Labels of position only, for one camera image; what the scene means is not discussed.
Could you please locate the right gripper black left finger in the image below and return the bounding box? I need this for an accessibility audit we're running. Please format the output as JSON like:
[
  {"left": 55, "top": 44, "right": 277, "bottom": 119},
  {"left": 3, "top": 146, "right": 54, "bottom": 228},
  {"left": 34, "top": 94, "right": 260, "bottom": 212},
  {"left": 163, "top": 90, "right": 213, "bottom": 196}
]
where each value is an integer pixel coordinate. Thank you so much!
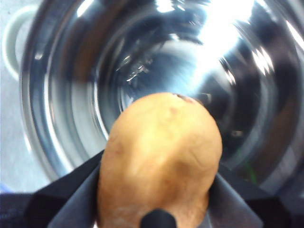
[{"left": 0, "top": 150, "right": 105, "bottom": 228}]

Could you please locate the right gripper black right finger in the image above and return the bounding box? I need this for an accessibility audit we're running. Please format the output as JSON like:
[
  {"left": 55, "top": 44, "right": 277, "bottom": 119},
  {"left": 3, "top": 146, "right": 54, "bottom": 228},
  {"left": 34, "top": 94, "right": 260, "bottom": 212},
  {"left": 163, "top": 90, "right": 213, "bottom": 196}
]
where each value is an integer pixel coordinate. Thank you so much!
[{"left": 203, "top": 165, "right": 304, "bottom": 228}]

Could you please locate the brown potato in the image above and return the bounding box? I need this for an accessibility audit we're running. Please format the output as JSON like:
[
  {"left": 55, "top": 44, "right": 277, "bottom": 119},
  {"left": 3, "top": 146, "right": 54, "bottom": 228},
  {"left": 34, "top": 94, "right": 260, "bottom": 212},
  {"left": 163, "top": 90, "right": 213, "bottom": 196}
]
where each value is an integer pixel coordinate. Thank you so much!
[{"left": 96, "top": 92, "right": 223, "bottom": 228}]

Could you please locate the pale green electric cooking pot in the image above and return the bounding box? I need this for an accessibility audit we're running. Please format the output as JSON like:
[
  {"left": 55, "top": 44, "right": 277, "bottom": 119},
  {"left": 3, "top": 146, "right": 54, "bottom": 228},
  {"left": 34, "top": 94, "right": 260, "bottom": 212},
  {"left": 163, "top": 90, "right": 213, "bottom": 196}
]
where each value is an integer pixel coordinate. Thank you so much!
[{"left": 1, "top": 0, "right": 304, "bottom": 199}]

